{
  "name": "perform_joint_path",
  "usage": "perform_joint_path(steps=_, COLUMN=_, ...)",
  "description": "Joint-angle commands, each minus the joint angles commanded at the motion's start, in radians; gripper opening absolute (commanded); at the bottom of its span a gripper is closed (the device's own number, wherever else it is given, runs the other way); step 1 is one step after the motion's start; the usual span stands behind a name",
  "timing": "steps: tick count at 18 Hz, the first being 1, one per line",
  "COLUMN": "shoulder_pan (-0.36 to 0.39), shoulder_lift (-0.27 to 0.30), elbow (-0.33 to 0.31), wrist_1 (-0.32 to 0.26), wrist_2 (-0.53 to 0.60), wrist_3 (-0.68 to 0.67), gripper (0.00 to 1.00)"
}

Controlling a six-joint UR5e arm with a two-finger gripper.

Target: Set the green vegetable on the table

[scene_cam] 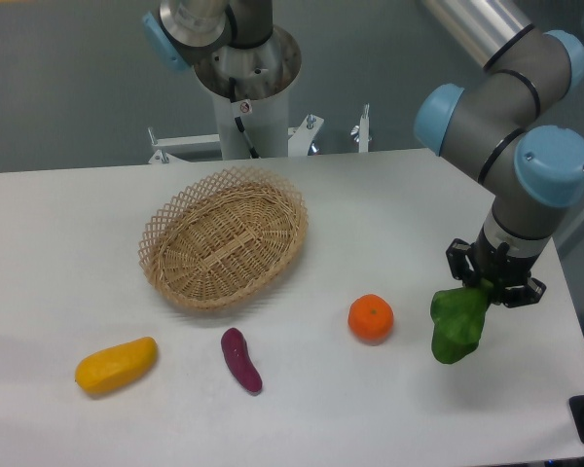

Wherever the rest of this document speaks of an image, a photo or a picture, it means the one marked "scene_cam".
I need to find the woven wicker basket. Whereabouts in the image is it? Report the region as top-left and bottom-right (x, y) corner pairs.
(138, 166), (309, 311)

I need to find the green bok choy vegetable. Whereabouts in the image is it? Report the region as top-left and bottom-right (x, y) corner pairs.
(430, 279), (493, 365)

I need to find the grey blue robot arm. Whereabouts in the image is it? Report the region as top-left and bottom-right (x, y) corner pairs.
(142, 1), (584, 307)

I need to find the purple sweet potato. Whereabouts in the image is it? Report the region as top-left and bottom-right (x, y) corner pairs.
(221, 328), (263, 394)

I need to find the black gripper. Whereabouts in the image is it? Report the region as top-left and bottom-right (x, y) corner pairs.
(446, 224), (547, 307)

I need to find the yellow mango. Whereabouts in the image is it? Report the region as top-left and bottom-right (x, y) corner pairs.
(74, 337), (159, 396)

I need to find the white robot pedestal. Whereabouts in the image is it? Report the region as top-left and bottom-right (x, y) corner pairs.
(146, 23), (374, 164)

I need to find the black cable on pedestal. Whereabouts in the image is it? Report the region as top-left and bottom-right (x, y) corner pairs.
(227, 76), (262, 160)

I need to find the orange tangerine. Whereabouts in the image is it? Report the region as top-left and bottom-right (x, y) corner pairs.
(347, 294), (395, 344)

